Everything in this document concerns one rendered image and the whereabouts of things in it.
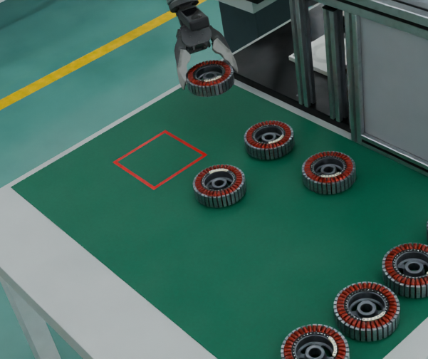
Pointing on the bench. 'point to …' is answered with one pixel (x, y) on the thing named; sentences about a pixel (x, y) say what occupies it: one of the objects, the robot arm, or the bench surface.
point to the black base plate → (286, 69)
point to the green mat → (239, 223)
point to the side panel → (401, 96)
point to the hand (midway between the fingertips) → (211, 79)
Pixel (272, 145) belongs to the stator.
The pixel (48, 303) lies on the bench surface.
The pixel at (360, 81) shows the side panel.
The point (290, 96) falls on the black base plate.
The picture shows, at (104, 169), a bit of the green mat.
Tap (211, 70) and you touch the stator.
